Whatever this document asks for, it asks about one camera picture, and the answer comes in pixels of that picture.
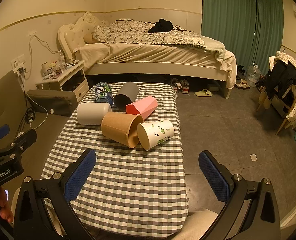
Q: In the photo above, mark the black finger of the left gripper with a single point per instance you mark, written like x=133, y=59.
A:
x=20, y=144

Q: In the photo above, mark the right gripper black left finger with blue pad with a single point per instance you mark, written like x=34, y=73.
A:
x=32, y=220

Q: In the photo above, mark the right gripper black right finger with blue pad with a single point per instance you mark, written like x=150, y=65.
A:
x=261, y=220

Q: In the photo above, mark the grey plastic cup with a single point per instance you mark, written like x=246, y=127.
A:
x=126, y=95

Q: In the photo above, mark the white plain cup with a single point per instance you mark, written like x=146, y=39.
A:
x=92, y=113

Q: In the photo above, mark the brown cardboard cup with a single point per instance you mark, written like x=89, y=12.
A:
x=122, y=128

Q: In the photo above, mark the pink faceted cup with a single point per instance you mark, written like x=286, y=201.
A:
x=143, y=107

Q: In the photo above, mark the white cup green leaf print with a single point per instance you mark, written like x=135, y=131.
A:
x=151, y=134

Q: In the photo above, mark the person's left hand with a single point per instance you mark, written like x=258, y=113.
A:
x=5, y=209

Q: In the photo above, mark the small white paper on floor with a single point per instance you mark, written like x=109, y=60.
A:
x=253, y=157

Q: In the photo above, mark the white bedside table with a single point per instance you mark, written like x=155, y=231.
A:
x=72, y=80

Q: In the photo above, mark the clear bottle on nightstand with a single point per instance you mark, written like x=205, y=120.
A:
x=61, y=60

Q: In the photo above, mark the blue green drink can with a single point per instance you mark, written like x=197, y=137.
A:
x=103, y=93

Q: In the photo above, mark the grey white checkered tablecloth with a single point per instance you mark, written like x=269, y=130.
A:
x=129, y=191

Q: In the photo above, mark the cream bed with headboard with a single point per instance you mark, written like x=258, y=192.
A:
x=212, y=62

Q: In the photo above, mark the green slipper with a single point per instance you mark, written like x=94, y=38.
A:
x=204, y=93

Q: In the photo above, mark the wooden chair with clothes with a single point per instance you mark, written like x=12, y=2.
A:
x=280, y=83

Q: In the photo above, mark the large clear water bottle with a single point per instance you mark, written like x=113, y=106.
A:
x=253, y=74

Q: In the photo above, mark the pair of sneakers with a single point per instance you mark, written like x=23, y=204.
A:
x=180, y=85

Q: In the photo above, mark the patterned floral duvet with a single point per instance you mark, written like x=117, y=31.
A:
x=127, y=30

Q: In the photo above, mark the black clothing on bed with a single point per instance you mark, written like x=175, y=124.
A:
x=161, y=26

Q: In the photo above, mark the green curtain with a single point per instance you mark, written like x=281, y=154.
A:
x=251, y=29

